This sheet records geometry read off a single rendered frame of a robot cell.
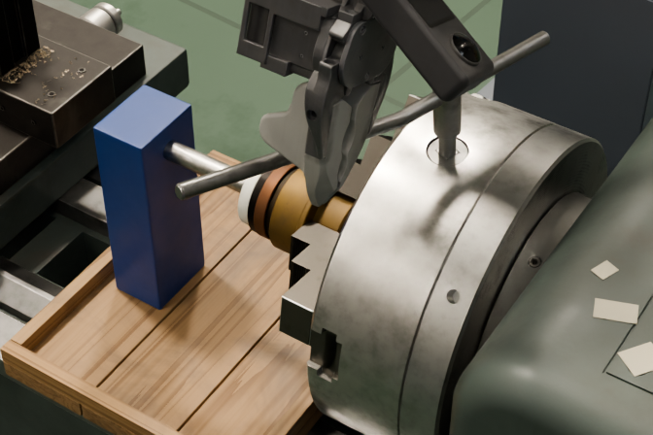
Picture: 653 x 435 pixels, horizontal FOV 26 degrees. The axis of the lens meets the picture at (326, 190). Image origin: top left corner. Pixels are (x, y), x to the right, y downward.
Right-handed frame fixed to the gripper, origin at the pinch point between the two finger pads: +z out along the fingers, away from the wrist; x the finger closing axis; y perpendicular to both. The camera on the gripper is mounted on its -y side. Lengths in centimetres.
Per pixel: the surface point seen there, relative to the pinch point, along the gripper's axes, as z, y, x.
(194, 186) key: 0.9, 7.5, 5.5
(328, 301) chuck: 14.3, 2.8, -9.4
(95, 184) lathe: 34, 50, -41
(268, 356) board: 36.0, 17.2, -28.6
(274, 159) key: -0.2, 5.2, -0.7
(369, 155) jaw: 9.1, 9.5, -25.7
